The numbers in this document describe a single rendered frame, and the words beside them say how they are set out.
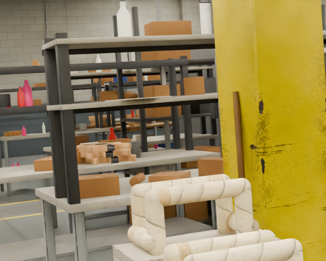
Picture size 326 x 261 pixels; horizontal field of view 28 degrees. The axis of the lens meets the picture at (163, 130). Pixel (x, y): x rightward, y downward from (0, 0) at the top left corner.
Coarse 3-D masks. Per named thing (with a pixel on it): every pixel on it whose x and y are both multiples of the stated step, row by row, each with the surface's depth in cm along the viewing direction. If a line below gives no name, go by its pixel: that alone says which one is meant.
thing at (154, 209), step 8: (144, 200) 110; (152, 200) 109; (152, 208) 109; (160, 208) 109; (152, 216) 109; (160, 216) 109; (152, 224) 109; (160, 224) 109; (152, 232) 109; (160, 232) 109; (160, 240) 109; (160, 248) 109
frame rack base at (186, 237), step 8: (200, 232) 125; (208, 232) 124; (216, 232) 124; (232, 232) 123; (168, 240) 120; (176, 240) 119; (184, 240) 119; (192, 240) 118; (112, 248) 119; (120, 248) 116; (128, 248) 116; (136, 248) 115; (120, 256) 114; (128, 256) 110; (136, 256) 109; (144, 256) 109; (152, 256) 108; (160, 256) 108
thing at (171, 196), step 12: (228, 180) 114; (240, 180) 115; (156, 192) 109; (168, 192) 110; (180, 192) 110; (192, 192) 111; (204, 192) 112; (216, 192) 113; (228, 192) 113; (240, 192) 114; (168, 204) 110
